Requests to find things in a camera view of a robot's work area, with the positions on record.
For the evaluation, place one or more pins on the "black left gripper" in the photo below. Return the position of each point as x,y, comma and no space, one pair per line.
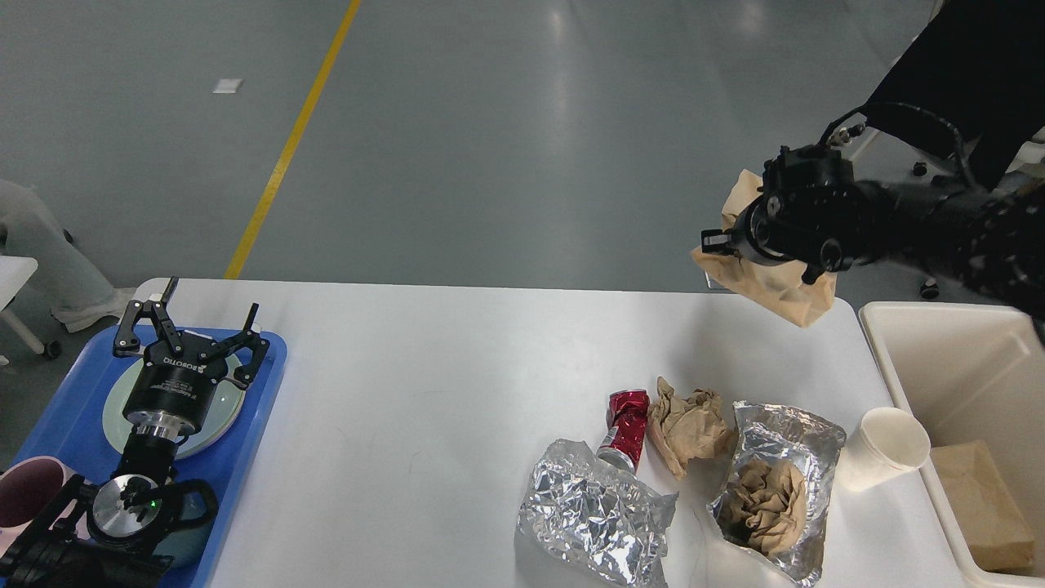
181,370

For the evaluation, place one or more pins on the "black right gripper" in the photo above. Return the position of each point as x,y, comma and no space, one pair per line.
766,236

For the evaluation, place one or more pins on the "brown paper bag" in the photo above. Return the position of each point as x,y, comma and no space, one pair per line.
778,288
993,528

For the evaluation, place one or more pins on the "mint green plate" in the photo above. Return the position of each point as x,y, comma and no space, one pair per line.
224,409

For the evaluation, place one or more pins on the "foil bag with paper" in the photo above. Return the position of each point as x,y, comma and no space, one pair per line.
775,499

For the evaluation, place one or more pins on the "foil sheet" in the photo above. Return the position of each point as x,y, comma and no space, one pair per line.
591,516

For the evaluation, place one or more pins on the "dark teal mug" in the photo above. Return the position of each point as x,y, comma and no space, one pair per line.
184,548

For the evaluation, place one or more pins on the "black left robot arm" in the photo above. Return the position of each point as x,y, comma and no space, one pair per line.
133,473

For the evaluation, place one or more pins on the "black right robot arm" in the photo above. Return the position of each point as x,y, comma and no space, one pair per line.
950,230

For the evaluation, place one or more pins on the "person in grey trousers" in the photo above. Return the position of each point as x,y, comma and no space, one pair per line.
76,291

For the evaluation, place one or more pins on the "blue plastic tray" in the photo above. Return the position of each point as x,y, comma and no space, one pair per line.
70,429

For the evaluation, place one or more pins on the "white rolling chair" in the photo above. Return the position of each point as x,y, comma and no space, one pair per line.
876,149

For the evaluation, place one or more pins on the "crumpled brown paper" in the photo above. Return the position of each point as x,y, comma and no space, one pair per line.
686,428

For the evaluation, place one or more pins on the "pink mug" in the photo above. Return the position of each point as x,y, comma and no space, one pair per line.
26,489

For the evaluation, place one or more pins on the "crushed red can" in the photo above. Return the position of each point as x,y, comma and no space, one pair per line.
627,420

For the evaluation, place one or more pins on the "white paper cup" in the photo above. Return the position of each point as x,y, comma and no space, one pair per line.
888,443

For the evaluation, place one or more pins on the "beige plastic bin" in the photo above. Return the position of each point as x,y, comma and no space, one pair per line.
970,373

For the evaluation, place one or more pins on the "black jacket on chair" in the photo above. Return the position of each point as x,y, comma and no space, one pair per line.
978,66

